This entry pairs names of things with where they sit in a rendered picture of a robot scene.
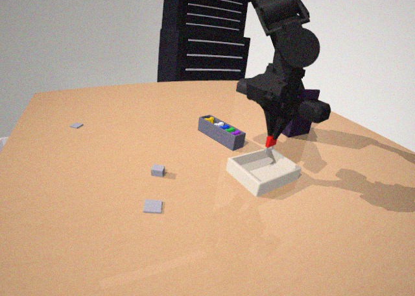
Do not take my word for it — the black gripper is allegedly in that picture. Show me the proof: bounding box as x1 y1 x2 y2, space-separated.
236 58 331 140

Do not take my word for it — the white open tray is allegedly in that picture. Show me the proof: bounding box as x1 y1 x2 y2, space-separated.
226 147 302 197

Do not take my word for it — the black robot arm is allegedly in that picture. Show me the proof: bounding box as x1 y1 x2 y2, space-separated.
246 0 320 107

